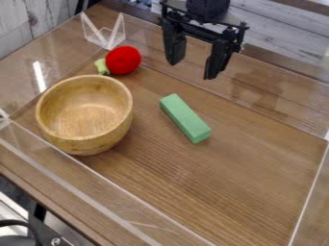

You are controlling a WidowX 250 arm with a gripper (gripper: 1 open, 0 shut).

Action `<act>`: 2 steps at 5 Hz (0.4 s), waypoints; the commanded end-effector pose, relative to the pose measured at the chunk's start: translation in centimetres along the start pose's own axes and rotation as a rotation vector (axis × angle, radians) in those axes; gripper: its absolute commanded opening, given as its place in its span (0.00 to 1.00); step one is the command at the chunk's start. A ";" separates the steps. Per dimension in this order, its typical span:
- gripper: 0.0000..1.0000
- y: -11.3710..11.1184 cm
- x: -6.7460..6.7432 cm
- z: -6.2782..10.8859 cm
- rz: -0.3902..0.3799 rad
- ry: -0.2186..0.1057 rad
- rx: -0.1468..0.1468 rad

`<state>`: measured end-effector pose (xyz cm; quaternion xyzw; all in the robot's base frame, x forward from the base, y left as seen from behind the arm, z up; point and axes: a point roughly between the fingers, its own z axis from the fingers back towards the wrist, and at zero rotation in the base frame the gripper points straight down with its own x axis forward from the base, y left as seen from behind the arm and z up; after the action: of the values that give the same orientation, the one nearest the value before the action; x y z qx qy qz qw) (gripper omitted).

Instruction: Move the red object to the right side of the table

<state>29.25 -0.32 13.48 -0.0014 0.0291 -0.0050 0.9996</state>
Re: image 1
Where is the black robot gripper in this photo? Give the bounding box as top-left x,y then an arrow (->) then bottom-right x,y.
159,0 -> 248,80

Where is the red plush strawberry toy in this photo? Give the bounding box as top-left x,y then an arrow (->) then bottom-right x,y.
93,46 -> 141,76

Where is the green rectangular block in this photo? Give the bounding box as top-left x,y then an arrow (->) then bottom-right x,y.
159,93 -> 211,144

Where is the wooden bowl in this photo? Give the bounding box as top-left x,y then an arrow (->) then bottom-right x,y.
34,75 -> 132,156

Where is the black table leg clamp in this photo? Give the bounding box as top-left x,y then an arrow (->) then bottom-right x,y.
27,203 -> 73,246

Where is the clear acrylic tray wall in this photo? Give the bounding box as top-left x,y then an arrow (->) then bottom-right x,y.
0,7 -> 329,246

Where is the black cable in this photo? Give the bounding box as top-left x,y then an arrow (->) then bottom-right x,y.
0,219 -> 41,246

